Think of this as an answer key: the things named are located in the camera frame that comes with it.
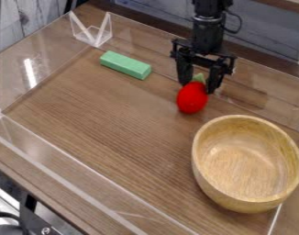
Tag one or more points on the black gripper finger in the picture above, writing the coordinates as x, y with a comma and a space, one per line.
185, 70
215, 77

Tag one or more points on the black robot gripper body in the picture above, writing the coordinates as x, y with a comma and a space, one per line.
218, 57

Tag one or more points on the red toy strawberry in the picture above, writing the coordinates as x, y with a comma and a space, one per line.
193, 98

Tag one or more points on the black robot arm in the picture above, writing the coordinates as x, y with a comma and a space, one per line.
203, 49

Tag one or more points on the green rectangular block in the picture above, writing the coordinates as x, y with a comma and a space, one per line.
126, 65

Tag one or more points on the wooden bowl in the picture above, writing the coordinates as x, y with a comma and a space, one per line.
245, 162

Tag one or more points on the clear acrylic tray wall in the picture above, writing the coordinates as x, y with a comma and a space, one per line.
97, 143

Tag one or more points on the black table leg bracket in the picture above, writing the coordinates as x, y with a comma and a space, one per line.
39, 220

